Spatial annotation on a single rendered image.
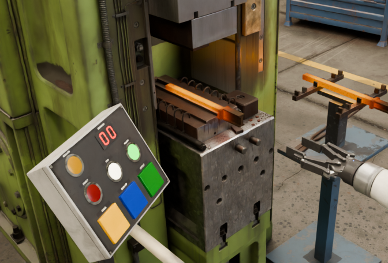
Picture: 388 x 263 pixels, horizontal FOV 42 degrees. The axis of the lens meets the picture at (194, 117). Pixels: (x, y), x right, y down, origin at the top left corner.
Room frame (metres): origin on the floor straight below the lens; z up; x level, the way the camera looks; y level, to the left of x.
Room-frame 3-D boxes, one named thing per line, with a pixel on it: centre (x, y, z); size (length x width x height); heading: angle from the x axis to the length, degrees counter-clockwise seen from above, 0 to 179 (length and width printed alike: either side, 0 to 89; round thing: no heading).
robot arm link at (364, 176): (1.13, -0.48, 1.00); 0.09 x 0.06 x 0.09; 130
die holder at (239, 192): (1.76, 0.02, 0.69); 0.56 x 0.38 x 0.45; 40
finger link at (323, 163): (1.21, -0.37, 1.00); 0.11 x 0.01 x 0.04; 62
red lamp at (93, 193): (1.01, 0.26, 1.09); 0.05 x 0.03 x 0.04; 130
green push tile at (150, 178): (1.17, 0.13, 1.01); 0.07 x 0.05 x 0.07; 155
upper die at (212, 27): (1.72, 0.05, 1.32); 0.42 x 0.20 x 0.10; 40
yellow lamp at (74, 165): (1.02, 0.30, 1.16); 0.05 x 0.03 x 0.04; 130
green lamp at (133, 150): (1.19, 0.17, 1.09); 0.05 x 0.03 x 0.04; 130
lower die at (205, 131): (1.72, 0.05, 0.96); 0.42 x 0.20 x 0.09; 40
